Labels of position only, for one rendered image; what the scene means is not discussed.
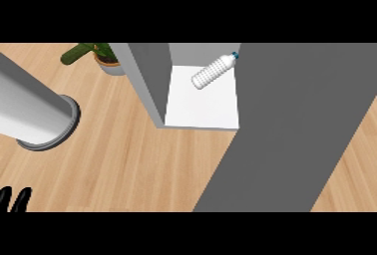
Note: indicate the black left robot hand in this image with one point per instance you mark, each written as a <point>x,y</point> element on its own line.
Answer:
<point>21,200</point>

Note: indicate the grey open cabinet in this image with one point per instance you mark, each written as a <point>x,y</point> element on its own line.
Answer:
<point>195,99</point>

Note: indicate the white plastic water bottle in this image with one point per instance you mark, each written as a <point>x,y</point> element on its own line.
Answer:
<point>211,71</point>

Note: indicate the dark grey cabinet door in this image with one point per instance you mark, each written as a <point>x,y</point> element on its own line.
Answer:
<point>290,126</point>

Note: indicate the grey cylindrical appliance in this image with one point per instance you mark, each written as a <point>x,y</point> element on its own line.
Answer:
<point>34,109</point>

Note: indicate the green potted plant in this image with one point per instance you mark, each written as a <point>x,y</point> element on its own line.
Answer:
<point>96,54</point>

